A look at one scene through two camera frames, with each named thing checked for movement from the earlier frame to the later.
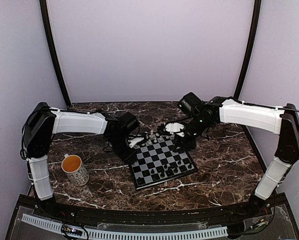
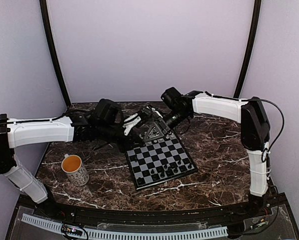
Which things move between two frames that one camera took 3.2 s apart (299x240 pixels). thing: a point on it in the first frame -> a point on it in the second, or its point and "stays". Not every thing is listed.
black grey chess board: (157, 162) stays
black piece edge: (140, 180) stays
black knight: (183, 168) stays
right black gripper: (187, 145) -> (165, 129)
